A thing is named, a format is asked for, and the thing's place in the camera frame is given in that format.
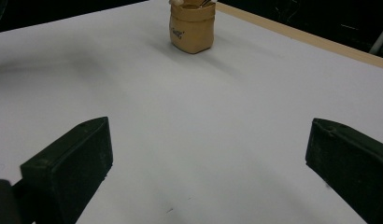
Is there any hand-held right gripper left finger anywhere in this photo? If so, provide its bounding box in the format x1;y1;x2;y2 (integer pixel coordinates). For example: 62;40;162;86
20;116;114;224

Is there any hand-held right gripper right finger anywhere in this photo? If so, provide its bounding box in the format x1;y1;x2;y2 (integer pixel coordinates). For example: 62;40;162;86
305;118;383;224

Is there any yellow bear pen holder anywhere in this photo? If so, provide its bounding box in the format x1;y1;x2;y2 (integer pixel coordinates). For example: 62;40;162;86
168;0;217;55

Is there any metal stand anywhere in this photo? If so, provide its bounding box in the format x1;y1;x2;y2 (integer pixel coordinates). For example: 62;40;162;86
368;21;383;56

